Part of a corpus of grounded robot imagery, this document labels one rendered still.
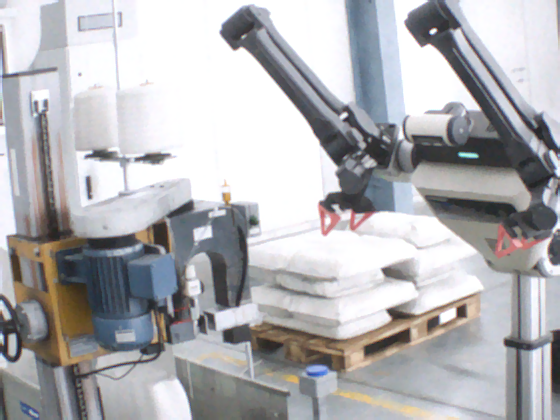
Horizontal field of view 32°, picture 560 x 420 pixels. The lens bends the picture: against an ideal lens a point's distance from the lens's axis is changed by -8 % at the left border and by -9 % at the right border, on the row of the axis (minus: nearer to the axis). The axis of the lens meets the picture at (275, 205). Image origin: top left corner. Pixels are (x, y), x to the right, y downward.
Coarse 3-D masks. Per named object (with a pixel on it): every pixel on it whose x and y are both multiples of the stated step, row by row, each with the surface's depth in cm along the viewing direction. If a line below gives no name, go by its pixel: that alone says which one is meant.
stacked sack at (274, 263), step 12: (276, 240) 600; (288, 240) 591; (300, 240) 588; (312, 240) 585; (324, 240) 582; (336, 240) 583; (252, 252) 582; (264, 252) 576; (276, 252) 570; (288, 252) 568; (252, 264) 576; (264, 264) 569; (276, 264) 563
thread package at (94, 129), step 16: (80, 96) 257; (96, 96) 256; (112, 96) 258; (80, 112) 258; (96, 112) 257; (112, 112) 259; (80, 128) 258; (96, 128) 257; (112, 128) 259; (80, 144) 259; (96, 144) 257; (112, 144) 259
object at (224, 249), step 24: (168, 216) 265; (192, 216) 268; (216, 216) 273; (240, 216) 277; (192, 240) 268; (216, 240) 273; (240, 240) 278; (216, 264) 279; (240, 264) 279; (216, 288) 281
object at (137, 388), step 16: (128, 352) 308; (96, 368) 318; (112, 368) 309; (128, 368) 305; (144, 368) 300; (160, 368) 295; (112, 384) 308; (128, 384) 300; (144, 384) 296; (160, 384) 296; (176, 384) 298; (112, 400) 309; (128, 400) 300; (144, 400) 295; (160, 400) 293; (176, 400) 297; (112, 416) 312; (128, 416) 302; (144, 416) 296; (160, 416) 293; (176, 416) 296
